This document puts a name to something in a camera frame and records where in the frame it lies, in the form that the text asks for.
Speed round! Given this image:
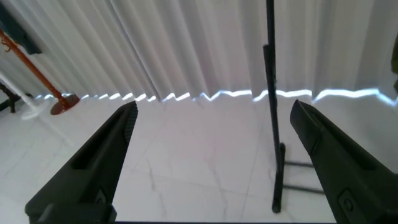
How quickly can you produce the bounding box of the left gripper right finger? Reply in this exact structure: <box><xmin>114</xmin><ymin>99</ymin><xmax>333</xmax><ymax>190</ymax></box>
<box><xmin>289</xmin><ymin>99</ymin><xmax>398</xmax><ymax>223</ymax></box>

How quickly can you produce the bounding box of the brown coat stand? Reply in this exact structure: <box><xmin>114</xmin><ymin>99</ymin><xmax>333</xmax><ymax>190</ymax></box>
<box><xmin>0</xmin><ymin>28</ymin><xmax>81</xmax><ymax>116</ymax></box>

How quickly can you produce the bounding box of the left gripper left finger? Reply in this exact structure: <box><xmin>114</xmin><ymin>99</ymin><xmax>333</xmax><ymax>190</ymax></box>
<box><xmin>24</xmin><ymin>101</ymin><xmax>139</xmax><ymax>223</ymax></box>

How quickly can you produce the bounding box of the white floor stand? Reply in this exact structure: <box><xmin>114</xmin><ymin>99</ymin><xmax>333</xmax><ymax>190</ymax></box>
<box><xmin>0</xmin><ymin>71</ymin><xmax>51</xmax><ymax>121</ymax></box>

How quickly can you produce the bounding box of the black clothes rack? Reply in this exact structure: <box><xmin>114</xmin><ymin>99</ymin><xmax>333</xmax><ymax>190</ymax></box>
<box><xmin>262</xmin><ymin>0</ymin><xmax>326</xmax><ymax>214</ymax></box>

